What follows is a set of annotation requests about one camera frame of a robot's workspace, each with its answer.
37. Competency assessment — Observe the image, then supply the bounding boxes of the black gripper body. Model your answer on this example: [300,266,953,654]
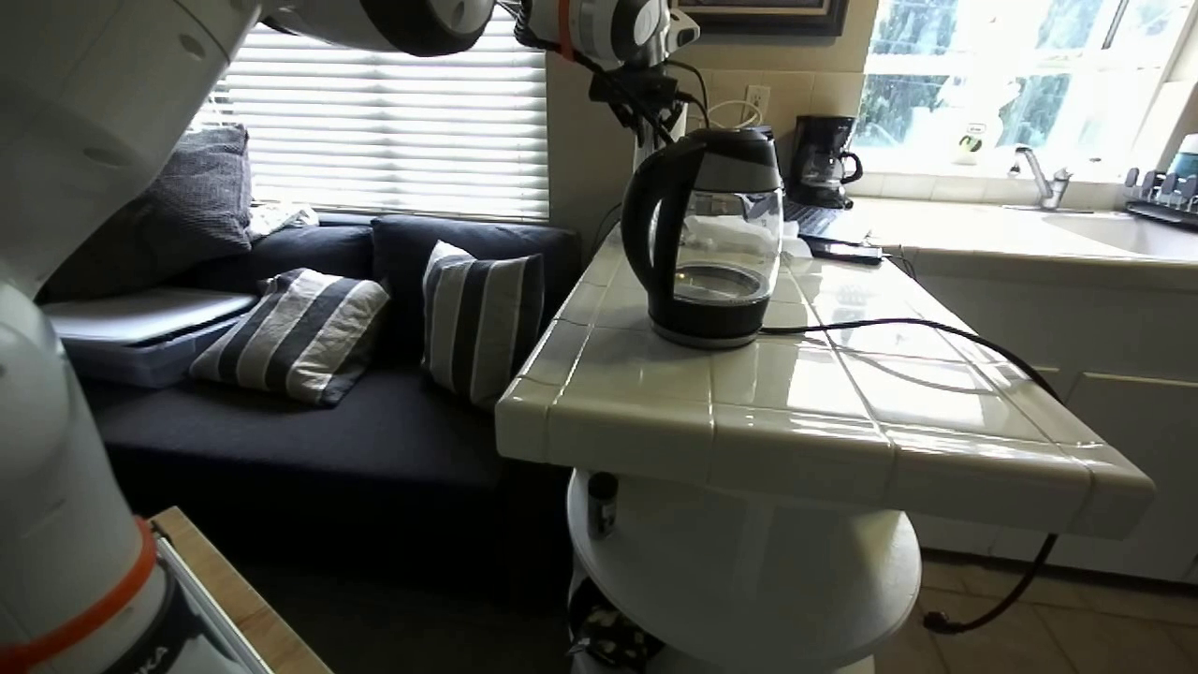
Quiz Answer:
[582,51,703,122]

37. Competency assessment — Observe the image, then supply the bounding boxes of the black glass electric kettle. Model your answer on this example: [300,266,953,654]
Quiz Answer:
[617,122,789,351]

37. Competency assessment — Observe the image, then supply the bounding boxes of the white window blinds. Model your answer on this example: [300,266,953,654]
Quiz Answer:
[192,13,552,226]

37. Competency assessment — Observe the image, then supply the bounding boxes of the grey striped pillow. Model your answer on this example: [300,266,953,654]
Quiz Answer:
[416,235,549,413]
[184,262,394,409]

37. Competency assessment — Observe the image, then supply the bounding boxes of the kitchen window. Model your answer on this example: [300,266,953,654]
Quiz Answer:
[854,0,1198,182]

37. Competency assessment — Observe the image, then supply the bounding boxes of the small dark bottle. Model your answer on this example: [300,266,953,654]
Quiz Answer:
[582,467,626,539]

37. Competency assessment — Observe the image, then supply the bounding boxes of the chrome sink faucet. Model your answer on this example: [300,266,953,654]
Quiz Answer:
[1009,144,1075,215]

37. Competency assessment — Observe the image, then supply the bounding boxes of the dark blue sofa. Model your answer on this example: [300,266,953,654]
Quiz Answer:
[33,215,582,614]

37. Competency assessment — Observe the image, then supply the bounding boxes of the round white shelf unit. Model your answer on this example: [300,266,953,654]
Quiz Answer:
[561,464,929,674]

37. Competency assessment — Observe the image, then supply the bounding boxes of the dark blue cushion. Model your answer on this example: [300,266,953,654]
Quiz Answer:
[41,122,259,302]

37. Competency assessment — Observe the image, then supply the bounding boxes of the black dish rack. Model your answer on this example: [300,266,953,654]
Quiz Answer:
[1119,165,1198,233]

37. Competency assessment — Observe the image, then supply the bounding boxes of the black items on shelf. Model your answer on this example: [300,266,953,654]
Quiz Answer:
[564,574,666,669]

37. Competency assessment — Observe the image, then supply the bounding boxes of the grey closed laptop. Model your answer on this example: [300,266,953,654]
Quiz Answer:
[41,285,262,351]

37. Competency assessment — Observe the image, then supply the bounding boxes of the white kitchen cabinet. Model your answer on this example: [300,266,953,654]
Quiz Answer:
[892,247,1198,593]

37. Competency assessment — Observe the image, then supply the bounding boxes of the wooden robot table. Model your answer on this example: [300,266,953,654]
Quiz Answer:
[145,502,333,674]

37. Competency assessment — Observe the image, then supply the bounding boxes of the white wall outlet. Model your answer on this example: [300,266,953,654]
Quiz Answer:
[741,80,773,126]

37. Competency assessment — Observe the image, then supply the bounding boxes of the dark framed wall picture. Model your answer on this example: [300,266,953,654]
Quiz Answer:
[670,0,854,43]

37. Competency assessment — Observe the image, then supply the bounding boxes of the black kettle power cable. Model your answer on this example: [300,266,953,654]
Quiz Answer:
[761,315,1064,637]

